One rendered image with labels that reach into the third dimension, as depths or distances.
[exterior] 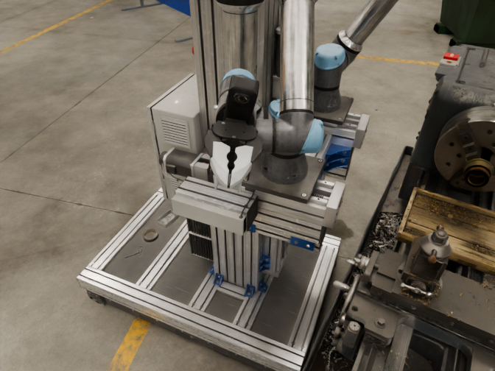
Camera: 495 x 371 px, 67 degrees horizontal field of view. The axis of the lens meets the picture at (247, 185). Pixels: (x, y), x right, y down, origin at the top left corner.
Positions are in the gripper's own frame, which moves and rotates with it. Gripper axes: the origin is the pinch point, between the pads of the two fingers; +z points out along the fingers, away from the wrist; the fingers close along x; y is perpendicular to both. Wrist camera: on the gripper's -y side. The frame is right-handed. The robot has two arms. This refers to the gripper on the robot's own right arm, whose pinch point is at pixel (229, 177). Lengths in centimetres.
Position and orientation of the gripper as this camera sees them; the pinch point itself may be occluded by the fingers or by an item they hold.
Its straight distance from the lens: 52.3
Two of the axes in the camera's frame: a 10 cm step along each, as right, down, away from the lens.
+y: -1.4, 7.6, 6.4
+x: -9.9, -1.3, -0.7
